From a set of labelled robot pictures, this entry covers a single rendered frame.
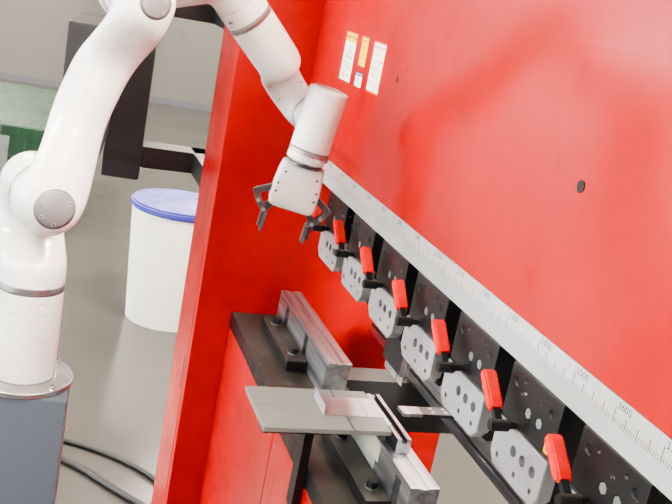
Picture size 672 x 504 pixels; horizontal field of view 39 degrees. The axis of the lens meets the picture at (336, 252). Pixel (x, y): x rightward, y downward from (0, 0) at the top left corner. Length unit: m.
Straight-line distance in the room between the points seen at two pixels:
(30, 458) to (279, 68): 0.87
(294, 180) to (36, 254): 0.53
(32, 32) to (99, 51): 10.56
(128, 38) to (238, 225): 1.08
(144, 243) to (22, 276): 3.02
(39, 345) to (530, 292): 0.91
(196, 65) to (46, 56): 1.81
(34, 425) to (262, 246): 1.06
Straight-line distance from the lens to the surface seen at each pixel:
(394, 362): 1.93
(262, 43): 1.82
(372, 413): 1.97
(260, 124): 2.61
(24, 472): 1.90
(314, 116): 1.91
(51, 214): 1.68
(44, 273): 1.77
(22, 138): 6.13
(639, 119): 1.25
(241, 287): 2.72
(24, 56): 12.31
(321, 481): 1.94
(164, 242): 4.71
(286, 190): 1.95
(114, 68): 1.72
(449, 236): 1.67
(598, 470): 1.26
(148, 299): 4.84
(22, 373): 1.84
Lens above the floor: 1.82
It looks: 15 degrees down
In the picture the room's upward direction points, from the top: 11 degrees clockwise
